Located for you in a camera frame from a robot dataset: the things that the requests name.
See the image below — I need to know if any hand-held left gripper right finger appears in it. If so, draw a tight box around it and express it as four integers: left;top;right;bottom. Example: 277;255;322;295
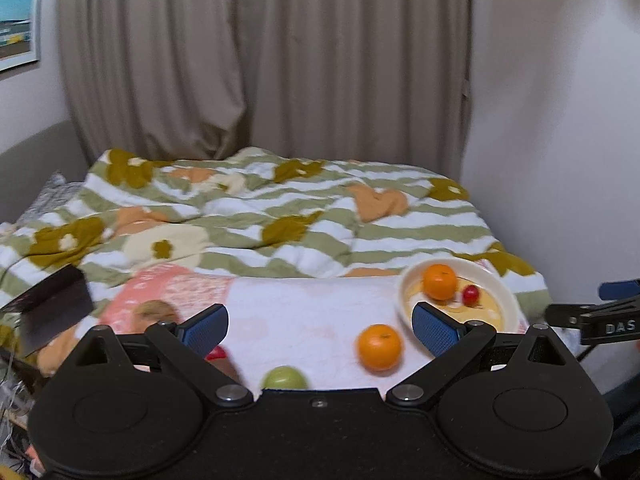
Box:
385;301;581;408

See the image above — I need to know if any framed wall picture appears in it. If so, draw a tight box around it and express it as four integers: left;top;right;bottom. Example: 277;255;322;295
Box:
0;0;44;74

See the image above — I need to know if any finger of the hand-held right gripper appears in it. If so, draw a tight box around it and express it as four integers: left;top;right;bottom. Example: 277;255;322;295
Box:
598;280;640;302
544;302;590;330

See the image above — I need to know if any black box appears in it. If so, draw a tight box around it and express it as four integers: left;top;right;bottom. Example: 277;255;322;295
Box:
14;264;96;357

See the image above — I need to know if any tangle of cables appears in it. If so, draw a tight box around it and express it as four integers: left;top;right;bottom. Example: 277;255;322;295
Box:
0;347;47;477

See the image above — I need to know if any brown kiwi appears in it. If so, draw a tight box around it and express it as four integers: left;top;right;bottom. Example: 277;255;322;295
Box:
132;300;181;332

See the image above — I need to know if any cream oval bowl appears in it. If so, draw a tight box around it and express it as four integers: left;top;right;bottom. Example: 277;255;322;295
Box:
397;259;521;335

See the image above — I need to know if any grey patterned pillow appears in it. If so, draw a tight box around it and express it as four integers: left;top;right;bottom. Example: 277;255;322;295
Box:
17;172;89;224

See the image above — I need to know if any dark blue cloth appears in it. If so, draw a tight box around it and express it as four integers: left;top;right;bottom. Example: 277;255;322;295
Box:
597;375;640;480

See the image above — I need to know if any pink floral bed sheet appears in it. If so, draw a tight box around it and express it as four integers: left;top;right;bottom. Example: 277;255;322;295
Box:
39;264;532;392

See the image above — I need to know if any green striped floral blanket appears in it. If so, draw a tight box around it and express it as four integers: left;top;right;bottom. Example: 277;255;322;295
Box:
0;147;551;306

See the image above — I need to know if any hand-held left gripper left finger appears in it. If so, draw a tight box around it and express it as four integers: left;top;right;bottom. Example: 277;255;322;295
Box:
62;304;256;406

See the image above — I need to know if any orange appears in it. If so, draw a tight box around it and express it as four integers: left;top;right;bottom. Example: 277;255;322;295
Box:
422;263;458;302
356;324;404;372

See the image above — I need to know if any beige curtain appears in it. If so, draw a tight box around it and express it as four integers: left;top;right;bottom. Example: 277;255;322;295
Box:
55;0;473;162

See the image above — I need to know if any green apple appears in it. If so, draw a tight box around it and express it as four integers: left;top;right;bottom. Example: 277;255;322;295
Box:
260;365;309;391

